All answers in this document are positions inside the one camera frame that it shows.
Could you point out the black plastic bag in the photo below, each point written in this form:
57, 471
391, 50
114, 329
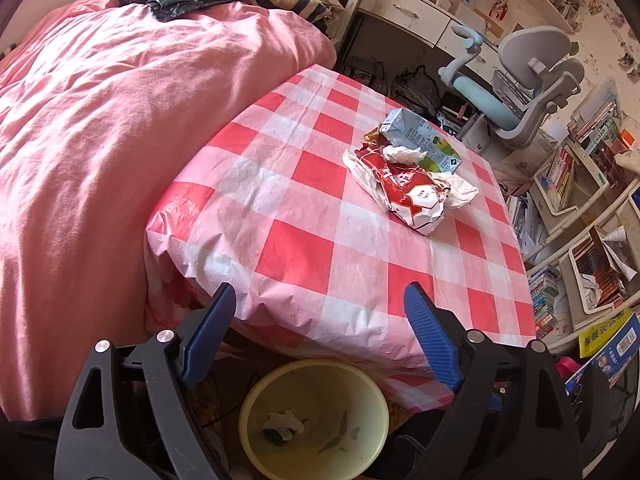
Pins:
415, 90

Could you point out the pink duvet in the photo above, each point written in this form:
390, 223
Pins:
100, 135

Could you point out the white paper wrapper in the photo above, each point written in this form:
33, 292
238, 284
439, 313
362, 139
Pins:
462, 192

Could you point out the row of colourful books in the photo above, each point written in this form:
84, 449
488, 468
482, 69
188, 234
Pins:
542, 300

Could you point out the red white snack wrapper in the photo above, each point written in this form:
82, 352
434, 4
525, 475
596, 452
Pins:
410, 195

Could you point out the white tissue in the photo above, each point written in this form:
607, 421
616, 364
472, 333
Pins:
400, 153

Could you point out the white desk with drawers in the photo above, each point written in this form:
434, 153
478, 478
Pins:
400, 5

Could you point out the row of thin books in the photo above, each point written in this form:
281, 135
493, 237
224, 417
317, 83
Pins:
560, 175

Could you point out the red white checkered tablecloth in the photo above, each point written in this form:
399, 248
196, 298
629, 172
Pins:
300, 200

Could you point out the blue cardboard box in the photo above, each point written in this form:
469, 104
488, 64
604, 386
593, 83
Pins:
610, 360

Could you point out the pale yellow waste bin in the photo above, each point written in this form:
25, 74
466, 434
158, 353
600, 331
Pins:
320, 390

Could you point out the milk carton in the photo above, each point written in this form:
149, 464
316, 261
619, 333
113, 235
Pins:
425, 137

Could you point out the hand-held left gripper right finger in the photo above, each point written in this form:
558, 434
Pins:
432, 340

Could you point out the small brown wrapper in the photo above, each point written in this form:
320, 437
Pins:
372, 137

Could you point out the small white tissue wad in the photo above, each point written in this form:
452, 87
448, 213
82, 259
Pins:
285, 422

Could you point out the white book rack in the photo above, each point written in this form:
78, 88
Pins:
575, 200

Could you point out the striped beige cloth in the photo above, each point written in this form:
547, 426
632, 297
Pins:
300, 5

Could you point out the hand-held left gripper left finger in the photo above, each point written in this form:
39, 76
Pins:
207, 336

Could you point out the grey blue desk chair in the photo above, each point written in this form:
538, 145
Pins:
530, 50

